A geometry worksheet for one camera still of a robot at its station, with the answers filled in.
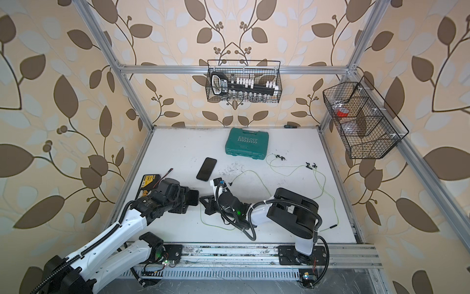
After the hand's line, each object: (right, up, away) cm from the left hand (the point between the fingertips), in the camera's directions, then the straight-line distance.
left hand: (190, 191), depth 82 cm
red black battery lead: (-20, +2, +13) cm, 24 cm away
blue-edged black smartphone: (+3, +7, +20) cm, 22 cm away
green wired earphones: (+18, 0, +14) cm, 23 cm away
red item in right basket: (+68, +36, -1) cm, 77 cm away
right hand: (+4, -4, -1) cm, 6 cm away
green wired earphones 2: (+64, +9, +20) cm, 67 cm away
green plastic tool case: (+30, +21, +26) cm, 45 cm away
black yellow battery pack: (-26, +1, +12) cm, 28 cm away
